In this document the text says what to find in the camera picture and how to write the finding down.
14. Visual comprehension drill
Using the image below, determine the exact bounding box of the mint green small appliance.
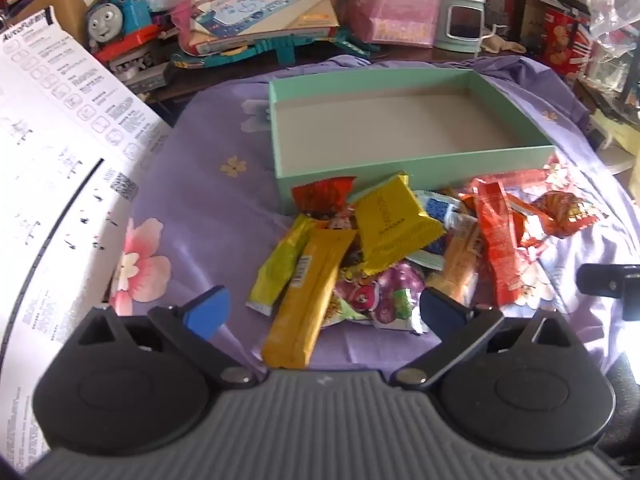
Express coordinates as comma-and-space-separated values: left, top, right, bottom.
434, 0, 489, 54

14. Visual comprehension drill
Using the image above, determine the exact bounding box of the orange cracker packet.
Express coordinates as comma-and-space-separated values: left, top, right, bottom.
425, 217, 483, 307

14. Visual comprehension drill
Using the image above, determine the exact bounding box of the pink gift bag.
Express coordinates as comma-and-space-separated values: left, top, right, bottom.
346, 0, 444, 49

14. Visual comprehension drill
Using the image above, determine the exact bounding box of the red-orange puffed snack packet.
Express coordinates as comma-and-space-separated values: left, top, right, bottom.
291, 176, 357, 231

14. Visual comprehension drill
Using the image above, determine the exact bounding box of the grey lettered box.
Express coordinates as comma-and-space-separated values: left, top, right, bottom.
106, 51, 174, 94

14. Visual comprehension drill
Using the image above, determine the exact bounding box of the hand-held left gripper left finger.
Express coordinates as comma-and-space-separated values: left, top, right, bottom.
77, 285, 257, 388

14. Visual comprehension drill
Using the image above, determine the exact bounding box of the purple floral cloth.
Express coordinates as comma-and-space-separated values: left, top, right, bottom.
107, 52, 640, 376

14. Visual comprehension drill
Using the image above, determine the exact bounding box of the blue toy train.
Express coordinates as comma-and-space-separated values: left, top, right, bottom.
84, 0, 168, 63

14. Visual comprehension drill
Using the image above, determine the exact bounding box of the red-orange crinkled snack packet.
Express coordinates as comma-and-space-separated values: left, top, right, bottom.
527, 191, 610, 238

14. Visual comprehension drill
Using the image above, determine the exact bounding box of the blue-white snack packet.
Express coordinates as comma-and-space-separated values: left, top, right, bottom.
414, 190, 463, 261

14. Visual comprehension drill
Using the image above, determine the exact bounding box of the red cookie tin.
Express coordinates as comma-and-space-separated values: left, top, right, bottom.
541, 7, 594, 77

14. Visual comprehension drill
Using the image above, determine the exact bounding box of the white printed instruction sheet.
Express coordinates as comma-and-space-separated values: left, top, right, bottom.
0, 6, 172, 463

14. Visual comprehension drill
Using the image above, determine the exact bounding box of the purple grape candy packet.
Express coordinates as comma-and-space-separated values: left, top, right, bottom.
334, 259, 427, 335

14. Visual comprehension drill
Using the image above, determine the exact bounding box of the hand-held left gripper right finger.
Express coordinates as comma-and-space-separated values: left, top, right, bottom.
391, 287, 577, 387

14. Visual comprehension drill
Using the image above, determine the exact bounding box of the small red snack packet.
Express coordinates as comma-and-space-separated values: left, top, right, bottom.
510, 200, 552, 256

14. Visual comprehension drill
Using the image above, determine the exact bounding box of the mint green cardboard box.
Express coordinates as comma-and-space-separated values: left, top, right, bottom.
267, 67, 557, 216

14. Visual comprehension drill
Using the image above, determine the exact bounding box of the orange-yellow long snack bar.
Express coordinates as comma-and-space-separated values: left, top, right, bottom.
261, 227, 357, 370

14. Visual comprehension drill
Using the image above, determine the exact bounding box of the drawing mat toy box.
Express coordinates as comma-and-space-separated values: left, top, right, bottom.
189, 0, 342, 56

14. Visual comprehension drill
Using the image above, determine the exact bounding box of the brown cardboard box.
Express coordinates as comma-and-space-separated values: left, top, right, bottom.
11, 0, 99, 47

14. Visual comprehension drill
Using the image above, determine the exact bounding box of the yellow-green long snack packet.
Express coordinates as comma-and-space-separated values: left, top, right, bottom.
246, 214, 323, 315

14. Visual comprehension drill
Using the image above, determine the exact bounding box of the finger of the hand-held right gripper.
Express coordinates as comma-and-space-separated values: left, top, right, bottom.
576, 262, 640, 322

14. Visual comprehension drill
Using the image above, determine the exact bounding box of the teal plastic toy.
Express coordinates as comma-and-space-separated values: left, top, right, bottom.
171, 29, 382, 70

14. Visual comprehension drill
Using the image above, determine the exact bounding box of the beige crumpled cloth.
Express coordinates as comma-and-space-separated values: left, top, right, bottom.
481, 24, 529, 56

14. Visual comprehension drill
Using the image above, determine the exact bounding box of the red-orange long snack packet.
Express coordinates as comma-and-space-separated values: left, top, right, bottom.
471, 179, 527, 307

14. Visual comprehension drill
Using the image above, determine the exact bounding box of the yellow square snack packet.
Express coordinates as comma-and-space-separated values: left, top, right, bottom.
354, 172, 447, 277

